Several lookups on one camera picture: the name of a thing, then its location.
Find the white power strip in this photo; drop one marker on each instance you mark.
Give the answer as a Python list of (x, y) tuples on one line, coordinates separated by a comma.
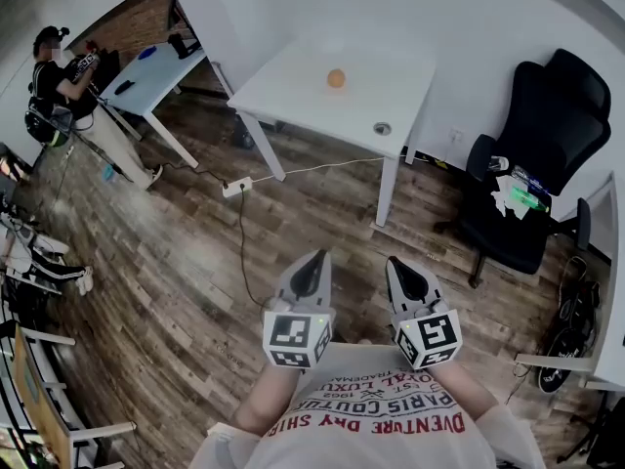
[(237, 187)]

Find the person's left forearm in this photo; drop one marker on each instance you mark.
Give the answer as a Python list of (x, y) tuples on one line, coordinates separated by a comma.
[(268, 398)]

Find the black upright device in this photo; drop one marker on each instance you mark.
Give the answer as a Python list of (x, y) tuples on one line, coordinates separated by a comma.
[(181, 46)]

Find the black office chair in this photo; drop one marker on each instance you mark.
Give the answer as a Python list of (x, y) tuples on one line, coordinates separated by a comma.
[(552, 115)]

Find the person's right forearm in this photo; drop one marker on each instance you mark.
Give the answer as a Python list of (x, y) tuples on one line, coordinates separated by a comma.
[(464, 389)]

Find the wooden frame chair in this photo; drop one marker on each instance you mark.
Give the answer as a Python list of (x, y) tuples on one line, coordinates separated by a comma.
[(39, 398)]

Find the green plastic bottle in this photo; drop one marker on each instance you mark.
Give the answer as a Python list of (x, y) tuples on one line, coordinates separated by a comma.
[(528, 198)]

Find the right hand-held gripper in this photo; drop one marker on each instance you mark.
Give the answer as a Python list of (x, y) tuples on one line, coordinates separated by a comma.
[(429, 335)]

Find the white desk with frame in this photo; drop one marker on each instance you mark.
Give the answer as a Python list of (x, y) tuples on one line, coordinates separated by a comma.
[(608, 311)]

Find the white printed t-shirt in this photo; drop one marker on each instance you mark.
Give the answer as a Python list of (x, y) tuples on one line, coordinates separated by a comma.
[(371, 438)]

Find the black tripod stand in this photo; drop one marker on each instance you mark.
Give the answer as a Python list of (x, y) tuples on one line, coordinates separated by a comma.
[(603, 433)]

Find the black bag with white print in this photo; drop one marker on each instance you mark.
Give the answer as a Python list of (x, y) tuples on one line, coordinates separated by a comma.
[(564, 359)]

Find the round orange food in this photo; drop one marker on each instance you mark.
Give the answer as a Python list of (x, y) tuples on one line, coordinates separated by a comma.
[(336, 77)]

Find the white wall socket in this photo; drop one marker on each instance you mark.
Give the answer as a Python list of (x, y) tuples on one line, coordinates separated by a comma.
[(456, 135)]

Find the small black flat object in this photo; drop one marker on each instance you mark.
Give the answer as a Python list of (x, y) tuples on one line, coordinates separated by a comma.
[(125, 86)]

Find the clear plastic bottle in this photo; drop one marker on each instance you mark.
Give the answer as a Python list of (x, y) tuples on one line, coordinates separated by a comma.
[(498, 163)]

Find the blue object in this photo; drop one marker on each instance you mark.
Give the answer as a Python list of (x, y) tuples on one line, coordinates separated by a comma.
[(147, 53)]

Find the long white table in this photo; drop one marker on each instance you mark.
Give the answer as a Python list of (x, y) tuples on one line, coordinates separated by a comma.
[(151, 78)]

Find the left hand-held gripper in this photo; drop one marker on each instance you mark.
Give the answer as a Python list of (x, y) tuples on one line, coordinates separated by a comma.
[(293, 332)]

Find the white crumpled paper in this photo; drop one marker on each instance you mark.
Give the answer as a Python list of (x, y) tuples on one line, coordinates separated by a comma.
[(505, 198)]

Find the white table with grommet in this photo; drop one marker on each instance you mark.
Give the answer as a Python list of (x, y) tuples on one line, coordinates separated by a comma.
[(312, 100)]

